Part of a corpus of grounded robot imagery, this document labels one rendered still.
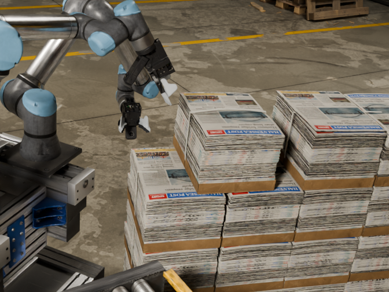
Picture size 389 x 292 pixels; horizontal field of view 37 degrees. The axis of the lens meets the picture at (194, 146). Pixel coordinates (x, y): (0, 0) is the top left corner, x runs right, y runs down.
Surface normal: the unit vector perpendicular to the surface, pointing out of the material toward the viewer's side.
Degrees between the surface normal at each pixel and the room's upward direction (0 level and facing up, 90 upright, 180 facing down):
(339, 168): 90
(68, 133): 0
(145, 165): 1
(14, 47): 83
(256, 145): 90
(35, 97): 8
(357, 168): 90
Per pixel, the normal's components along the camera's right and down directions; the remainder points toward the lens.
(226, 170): 0.26, 0.47
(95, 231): 0.11, -0.88
